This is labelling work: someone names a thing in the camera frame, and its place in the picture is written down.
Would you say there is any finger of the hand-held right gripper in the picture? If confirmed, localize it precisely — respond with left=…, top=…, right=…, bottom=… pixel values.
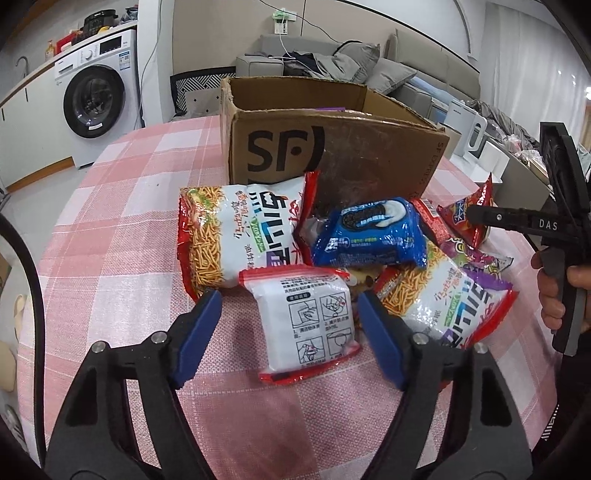
left=466, top=205, right=566, bottom=234

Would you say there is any red snack packet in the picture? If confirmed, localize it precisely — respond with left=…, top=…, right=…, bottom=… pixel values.
left=436, top=173, right=495, bottom=247

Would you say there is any white washing machine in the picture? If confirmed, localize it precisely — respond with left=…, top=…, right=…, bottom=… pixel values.
left=54, top=28, right=144, bottom=169

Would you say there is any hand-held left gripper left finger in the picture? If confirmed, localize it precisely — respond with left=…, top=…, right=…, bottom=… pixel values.
left=44, top=290, right=225, bottom=480

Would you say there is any clear-wrapped pastry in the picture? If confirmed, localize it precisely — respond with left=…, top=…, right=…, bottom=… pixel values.
left=342, top=265, right=384, bottom=301

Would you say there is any person's right hand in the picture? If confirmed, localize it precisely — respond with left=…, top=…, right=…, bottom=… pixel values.
left=531, top=251, right=591, bottom=333

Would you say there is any purple snack packet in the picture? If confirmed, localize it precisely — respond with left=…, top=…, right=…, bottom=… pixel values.
left=427, top=231, right=515, bottom=282

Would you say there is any dark clothing pile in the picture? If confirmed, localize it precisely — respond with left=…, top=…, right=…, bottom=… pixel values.
left=284, top=51, right=342, bottom=77

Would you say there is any grey sofa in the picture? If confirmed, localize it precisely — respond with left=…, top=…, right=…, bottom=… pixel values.
left=235, top=33, right=481, bottom=121

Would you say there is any blue cookie packet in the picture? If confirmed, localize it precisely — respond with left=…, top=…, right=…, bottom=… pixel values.
left=311, top=198, right=428, bottom=269

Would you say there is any white box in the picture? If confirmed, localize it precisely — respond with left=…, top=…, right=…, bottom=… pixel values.
left=480, top=141, right=509, bottom=176

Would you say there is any white counter cabinet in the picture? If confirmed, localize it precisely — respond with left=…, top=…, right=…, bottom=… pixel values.
left=0, top=60, right=75, bottom=190

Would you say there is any noodle snack bag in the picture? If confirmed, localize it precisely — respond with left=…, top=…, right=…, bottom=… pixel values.
left=374, top=240, right=520, bottom=352
left=178, top=171, right=321, bottom=301

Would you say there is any small red packet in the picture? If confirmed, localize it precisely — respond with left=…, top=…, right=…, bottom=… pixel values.
left=411, top=198, right=451, bottom=243

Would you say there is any grey pillow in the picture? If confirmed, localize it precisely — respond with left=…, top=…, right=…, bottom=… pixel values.
left=332, top=42, right=380, bottom=84
left=367, top=59, right=419, bottom=95

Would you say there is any wall outlet with charger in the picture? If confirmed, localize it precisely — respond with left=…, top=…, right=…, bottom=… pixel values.
left=270, top=11, right=296, bottom=35

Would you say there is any pink plaid tablecloth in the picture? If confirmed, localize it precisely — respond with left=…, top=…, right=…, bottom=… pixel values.
left=16, top=115, right=561, bottom=480

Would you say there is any white red-edged packet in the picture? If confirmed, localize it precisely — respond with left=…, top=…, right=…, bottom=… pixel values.
left=238, top=267, right=363, bottom=385

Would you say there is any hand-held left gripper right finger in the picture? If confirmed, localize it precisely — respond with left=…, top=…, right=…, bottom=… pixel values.
left=358, top=291, right=536, bottom=480

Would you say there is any black pressure cooker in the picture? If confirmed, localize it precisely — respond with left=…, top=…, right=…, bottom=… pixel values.
left=82, top=10, right=122, bottom=35

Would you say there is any brown cardboard box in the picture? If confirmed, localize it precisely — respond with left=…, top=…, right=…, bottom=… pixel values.
left=219, top=76, right=451, bottom=217

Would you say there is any grey clothing heap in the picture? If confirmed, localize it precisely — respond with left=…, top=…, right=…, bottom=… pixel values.
left=480, top=102, right=550, bottom=153

